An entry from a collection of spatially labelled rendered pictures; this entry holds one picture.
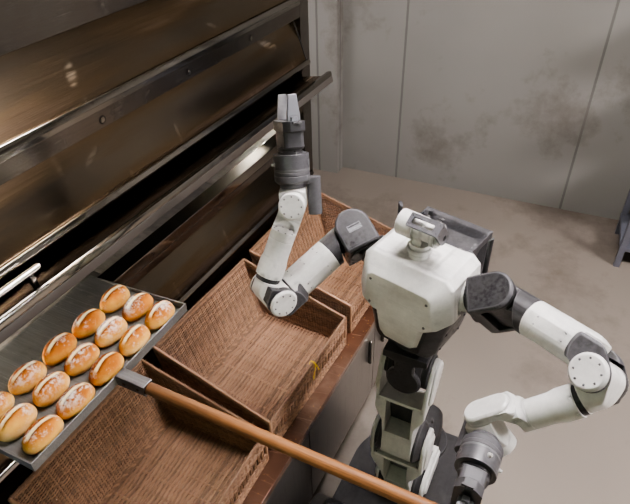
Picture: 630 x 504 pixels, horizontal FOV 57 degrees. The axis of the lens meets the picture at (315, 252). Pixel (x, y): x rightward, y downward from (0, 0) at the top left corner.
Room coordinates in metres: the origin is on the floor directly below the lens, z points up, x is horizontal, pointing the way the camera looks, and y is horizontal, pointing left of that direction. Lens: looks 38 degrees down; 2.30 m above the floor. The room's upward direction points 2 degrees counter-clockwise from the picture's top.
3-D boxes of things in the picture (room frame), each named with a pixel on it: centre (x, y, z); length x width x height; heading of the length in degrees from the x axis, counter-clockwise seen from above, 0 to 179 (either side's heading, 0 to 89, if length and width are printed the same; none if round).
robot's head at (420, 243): (1.13, -0.25, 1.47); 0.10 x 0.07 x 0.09; 49
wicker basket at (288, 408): (1.48, 0.23, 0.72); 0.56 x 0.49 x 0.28; 150
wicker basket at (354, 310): (2.01, -0.06, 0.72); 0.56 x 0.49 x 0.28; 151
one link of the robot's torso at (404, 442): (1.14, -0.27, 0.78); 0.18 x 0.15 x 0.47; 62
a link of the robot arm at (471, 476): (0.64, -0.31, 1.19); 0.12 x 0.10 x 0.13; 152
